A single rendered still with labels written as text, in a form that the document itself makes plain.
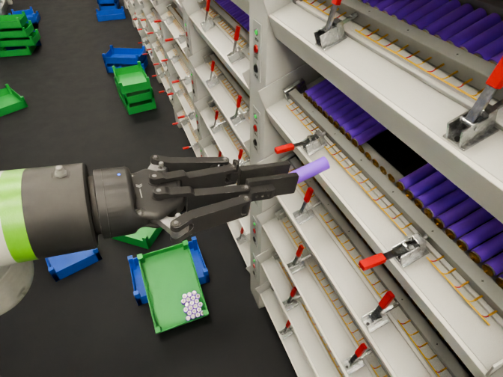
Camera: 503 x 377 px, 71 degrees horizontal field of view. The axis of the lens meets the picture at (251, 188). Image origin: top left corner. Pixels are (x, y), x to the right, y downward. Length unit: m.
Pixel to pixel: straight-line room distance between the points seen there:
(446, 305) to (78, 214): 0.43
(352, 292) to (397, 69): 0.41
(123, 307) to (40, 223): 1.23
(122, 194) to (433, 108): 0.35
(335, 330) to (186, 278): 0.77
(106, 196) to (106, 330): 1.21
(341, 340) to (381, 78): 0.60
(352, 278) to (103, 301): 1.13
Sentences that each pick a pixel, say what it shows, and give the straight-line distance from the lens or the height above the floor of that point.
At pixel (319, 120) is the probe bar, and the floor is 0.95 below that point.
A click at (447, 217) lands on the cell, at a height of 0.96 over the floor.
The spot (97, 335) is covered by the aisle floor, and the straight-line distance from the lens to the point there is 1.56.
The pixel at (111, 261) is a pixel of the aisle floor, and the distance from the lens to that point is 1.73.
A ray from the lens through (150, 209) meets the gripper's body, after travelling 0.38.
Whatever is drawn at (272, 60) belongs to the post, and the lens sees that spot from 0.77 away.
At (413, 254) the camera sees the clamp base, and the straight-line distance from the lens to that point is 0.53.
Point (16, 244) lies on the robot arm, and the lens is 0.38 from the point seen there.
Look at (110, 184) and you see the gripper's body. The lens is 0.38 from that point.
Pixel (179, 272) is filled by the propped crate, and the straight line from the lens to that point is 1.50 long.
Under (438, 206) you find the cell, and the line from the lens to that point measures 0.56.
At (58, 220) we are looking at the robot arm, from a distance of 0.37.
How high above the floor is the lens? 1.32
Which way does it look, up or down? 43 degrees down
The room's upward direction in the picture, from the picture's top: straight up
